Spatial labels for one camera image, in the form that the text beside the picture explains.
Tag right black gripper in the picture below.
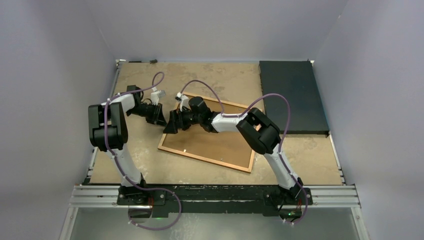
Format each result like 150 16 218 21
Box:
164 106 203 135

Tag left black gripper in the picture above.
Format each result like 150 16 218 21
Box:
126 102 168 127

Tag brown backing board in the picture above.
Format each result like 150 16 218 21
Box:
161 95 259 169

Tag wooden picture frame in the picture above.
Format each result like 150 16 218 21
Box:
157 91 265 174

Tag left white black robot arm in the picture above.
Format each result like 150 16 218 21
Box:
88 85 167 205

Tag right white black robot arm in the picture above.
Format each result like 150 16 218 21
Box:
163 93 306 204

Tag dark rectangular box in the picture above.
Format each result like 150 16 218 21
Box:
258 60 330 135

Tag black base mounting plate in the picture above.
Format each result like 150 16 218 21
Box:
117 184 314 219

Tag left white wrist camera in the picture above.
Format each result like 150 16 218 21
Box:
150 87 166 105

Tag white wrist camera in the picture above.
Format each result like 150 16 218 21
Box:
150 87 166 105
175 92 189 112

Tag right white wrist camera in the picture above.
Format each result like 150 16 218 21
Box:
175 92 189 112

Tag aluminium rail beam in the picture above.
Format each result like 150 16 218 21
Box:
69 185 361 208

